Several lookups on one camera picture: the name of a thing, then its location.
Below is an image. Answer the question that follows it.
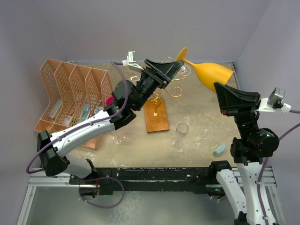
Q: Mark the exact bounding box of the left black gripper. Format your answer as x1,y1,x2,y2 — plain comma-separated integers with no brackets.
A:
133,59,183,111

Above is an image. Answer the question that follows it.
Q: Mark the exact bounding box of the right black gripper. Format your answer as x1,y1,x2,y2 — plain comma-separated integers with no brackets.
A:
213,80,260,140

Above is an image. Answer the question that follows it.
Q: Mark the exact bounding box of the yellow plastic wine glass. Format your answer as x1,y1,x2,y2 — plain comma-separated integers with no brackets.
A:
176,47,233,93

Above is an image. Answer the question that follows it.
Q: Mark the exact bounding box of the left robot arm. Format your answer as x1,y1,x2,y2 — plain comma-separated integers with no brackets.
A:
37,59,184,184

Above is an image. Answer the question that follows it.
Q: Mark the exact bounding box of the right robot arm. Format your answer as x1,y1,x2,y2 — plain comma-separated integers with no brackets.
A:
208,82,279,225

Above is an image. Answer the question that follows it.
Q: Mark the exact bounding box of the pink plastic wine glass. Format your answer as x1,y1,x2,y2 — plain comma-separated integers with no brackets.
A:
105,96,115,106

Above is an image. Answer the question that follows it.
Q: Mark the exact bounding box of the light blue small box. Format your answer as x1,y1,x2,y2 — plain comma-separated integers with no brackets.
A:
213,144,226,156

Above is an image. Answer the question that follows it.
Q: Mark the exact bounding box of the clear champagne flute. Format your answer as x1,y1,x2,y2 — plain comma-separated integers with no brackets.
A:
170,122,189,150

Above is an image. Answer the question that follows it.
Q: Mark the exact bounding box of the round white blue tin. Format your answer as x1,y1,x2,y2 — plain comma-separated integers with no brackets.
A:
94,106,104,115

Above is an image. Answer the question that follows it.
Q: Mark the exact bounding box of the clear glass left front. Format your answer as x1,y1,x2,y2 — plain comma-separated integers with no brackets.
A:
110,131,126,145

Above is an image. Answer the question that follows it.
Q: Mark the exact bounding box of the blue toothbrush package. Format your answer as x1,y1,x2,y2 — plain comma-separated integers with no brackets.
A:
79,106,90,122

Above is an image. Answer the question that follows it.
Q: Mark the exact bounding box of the orange plastic file organizer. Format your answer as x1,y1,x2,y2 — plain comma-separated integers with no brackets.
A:
34,58,115,150

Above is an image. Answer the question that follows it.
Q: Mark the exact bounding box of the silver red tube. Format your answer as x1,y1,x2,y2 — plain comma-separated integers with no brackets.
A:
49,99,62,119

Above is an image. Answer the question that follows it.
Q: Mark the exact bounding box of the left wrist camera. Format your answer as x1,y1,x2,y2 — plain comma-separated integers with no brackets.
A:
121,51,143,72

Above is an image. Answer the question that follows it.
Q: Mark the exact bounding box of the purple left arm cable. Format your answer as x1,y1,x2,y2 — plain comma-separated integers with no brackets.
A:
25,61,129,174

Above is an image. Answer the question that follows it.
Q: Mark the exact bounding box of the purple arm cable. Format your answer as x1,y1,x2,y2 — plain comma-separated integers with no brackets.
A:
25,61,129,174
256,109,300,225

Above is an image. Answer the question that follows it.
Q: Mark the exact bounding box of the gold wire wine glass rack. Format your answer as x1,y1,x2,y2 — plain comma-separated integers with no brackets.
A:
144,64,191,134

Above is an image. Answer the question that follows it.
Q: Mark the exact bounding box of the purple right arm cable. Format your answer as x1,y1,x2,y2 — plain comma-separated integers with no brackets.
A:
256,109,300,225

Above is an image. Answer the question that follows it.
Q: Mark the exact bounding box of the black table front rail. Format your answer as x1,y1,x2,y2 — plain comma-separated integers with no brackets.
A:
28,160,277,195

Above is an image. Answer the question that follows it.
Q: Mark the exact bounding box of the purple cable loop under table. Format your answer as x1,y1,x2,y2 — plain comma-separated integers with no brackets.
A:
78,175,127,209

